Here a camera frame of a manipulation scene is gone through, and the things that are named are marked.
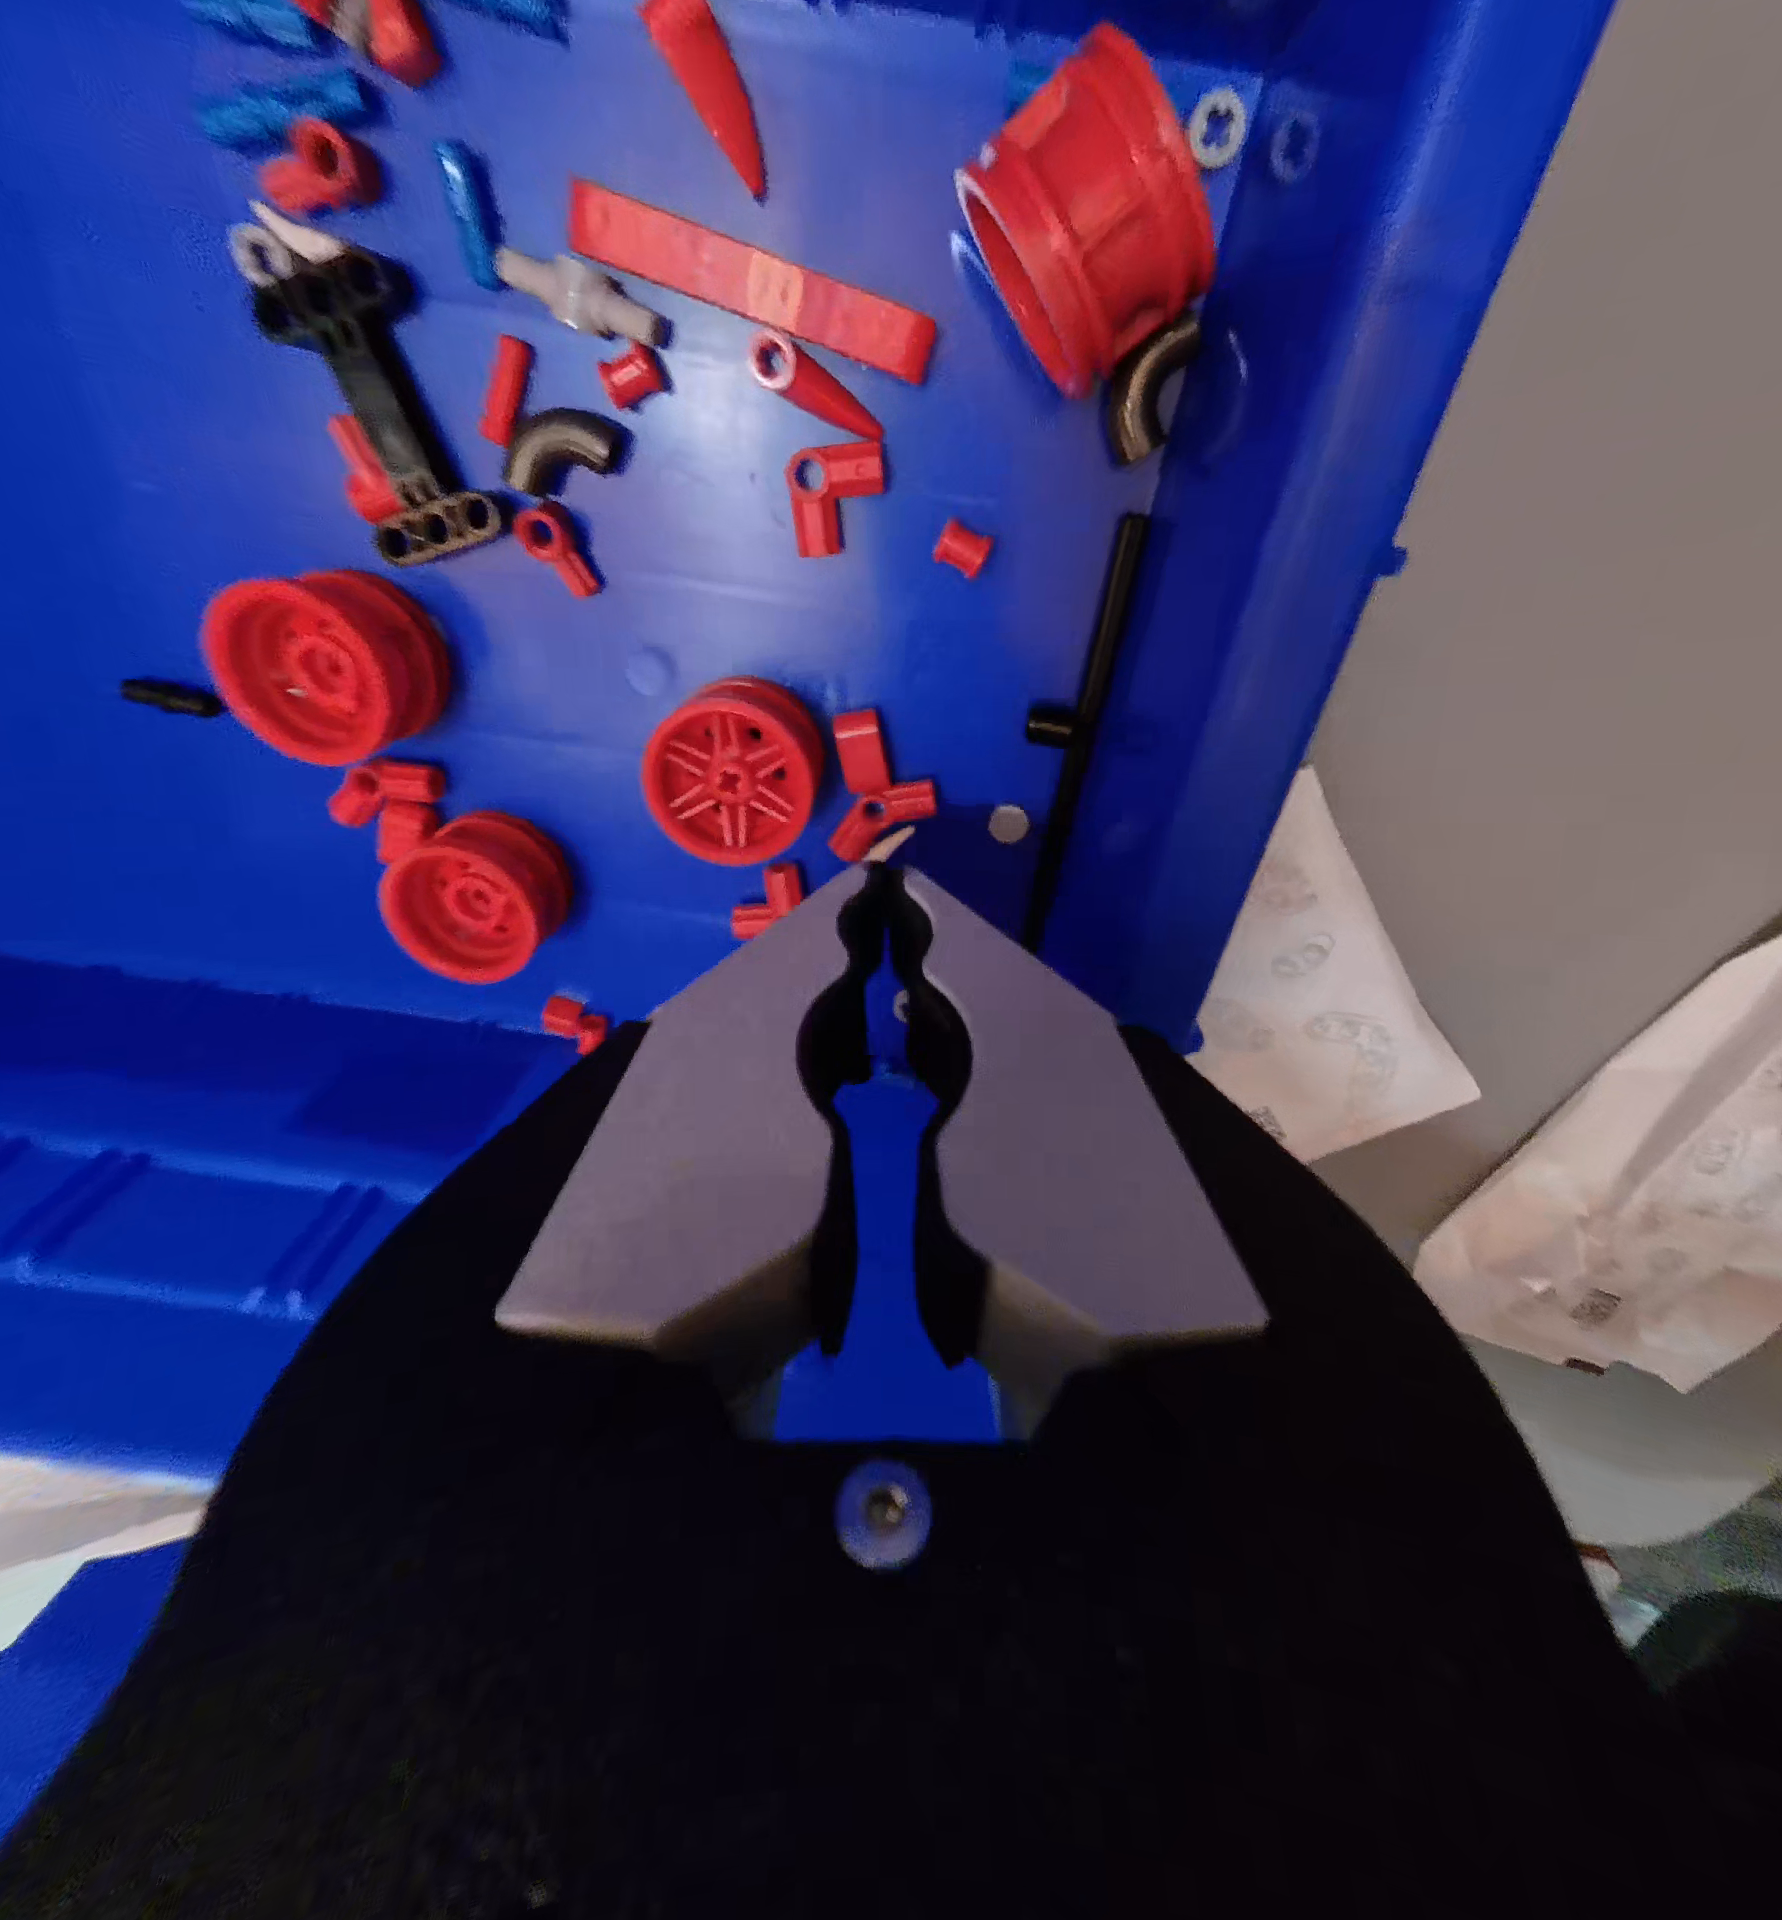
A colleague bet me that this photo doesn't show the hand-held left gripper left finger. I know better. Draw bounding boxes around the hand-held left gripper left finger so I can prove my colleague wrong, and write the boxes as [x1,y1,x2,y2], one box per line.
[495,864,880,1447]

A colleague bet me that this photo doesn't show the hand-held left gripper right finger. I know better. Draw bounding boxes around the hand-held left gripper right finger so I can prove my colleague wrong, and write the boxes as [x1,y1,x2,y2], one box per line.
[885,864,1271,1443]

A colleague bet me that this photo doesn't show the blue plastic bin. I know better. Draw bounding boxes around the blue plastic bin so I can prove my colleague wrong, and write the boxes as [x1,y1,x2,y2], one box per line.
[0,0,1620,1465]
[0,1542,191,1878]

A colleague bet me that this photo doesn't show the grey desk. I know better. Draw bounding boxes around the grey desk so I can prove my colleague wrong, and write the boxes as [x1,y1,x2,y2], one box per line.
[1191,0,1782,1502]

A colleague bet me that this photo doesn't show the clear printed plastic bag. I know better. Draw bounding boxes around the clear printed plastic bag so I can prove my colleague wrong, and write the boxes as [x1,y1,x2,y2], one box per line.
[1191,767,1483,1164]
[1412,891,1782,1394]

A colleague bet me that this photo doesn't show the red spoked wheel rim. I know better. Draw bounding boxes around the red spoked wheel rim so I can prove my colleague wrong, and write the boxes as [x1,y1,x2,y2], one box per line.
[640,678,829,867]

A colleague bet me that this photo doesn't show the long black axle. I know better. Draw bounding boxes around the long black axle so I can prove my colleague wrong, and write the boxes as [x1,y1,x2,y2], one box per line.
[1023,513,1151,947]

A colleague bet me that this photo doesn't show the scattered small red connectors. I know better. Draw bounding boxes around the scattered small red connectors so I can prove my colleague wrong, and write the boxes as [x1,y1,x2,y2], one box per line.
[258,0,996,1060]

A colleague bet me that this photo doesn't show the dark curved pipe piece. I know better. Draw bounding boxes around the dark curved pipe piece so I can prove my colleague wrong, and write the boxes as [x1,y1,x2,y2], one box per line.
[502,410,633,497]
[1104,315,1205,466]

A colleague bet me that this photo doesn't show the red pointed piece with hole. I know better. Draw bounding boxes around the red pointed piece with hole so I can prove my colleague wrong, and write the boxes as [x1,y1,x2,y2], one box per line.
[747,331,889,443]

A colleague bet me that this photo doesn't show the black angled beam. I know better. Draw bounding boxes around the black angled beam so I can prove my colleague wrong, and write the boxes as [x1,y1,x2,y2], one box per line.
[250,246,505,567]

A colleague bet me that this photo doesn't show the grey axle connector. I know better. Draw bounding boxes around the grey axle connector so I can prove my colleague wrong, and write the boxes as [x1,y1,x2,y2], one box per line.
[495,246,672,350]

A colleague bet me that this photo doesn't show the long flat red beam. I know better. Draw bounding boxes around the long flat red beam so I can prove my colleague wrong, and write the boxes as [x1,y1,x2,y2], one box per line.
[569,180,939,386]

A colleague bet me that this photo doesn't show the large red wheel rim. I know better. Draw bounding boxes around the large red wheel rim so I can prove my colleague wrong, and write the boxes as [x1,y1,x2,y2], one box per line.
[955,24,1220,398]

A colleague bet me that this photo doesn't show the blue axle pin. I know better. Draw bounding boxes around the blue axle pin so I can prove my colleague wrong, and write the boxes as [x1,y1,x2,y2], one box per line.
[436,141,505,293]

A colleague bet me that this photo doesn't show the small white claw piece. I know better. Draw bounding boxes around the small white claw piece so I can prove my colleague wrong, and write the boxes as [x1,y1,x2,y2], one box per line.
[228,201,344,288]

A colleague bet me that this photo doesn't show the red pointed panel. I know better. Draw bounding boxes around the red pointed panel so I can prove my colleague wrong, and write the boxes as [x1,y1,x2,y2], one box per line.
[638,0,768,201]

